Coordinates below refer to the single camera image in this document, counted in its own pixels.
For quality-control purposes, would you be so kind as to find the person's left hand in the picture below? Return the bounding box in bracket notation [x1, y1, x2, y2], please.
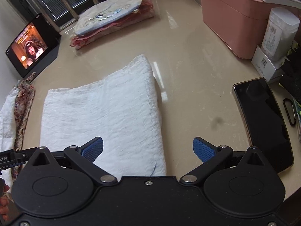
[0, 185, 11, 221]

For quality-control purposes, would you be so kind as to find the pink beige folded garment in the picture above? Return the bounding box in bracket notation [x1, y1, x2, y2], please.
[75, 3, 155, 50]

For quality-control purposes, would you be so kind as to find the row of metal window bars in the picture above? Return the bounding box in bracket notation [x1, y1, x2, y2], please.
[22, 0, 153, 32]

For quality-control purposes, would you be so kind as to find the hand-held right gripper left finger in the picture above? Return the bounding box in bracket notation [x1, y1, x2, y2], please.
[29, 137, 118, 186]

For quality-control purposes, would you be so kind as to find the floral patterned cloth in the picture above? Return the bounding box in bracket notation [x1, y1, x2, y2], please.
[11, 72, 36, 178]

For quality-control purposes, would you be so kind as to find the white crinkled garment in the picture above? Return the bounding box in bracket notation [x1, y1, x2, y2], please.
[40, 55, 167, 176]

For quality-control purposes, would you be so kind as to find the dark tablet stand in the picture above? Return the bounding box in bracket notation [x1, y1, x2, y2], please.
[22, 14, 62, 78]

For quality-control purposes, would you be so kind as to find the plain white garment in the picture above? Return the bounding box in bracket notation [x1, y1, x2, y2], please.
[0, 94, 19, 186]

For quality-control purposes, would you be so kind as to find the red sheer garment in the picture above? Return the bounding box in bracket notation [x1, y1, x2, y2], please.
[70, 0, 153, 49]

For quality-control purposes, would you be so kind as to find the black carabiner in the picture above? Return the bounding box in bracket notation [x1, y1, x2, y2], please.
[283, 98, 297, 126]

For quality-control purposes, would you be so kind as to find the white plastic jar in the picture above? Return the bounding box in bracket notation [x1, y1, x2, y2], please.
[261, 7, 300, 62]

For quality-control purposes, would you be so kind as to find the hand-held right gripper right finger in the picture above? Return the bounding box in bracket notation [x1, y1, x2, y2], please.
[180, 137, 269, 186]

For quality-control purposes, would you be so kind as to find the small white box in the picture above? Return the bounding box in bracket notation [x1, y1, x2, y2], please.
[251, 44, 284, 83]

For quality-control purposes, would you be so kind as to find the smartphone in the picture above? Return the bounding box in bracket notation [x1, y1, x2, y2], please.
[232, 77, 294, 175]

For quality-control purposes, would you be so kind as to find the pink storage box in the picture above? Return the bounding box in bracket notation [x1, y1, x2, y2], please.
[199, 0, 301, 60]

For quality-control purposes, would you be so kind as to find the black glove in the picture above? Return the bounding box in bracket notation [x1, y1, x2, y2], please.
[279, 60, 301, 100]

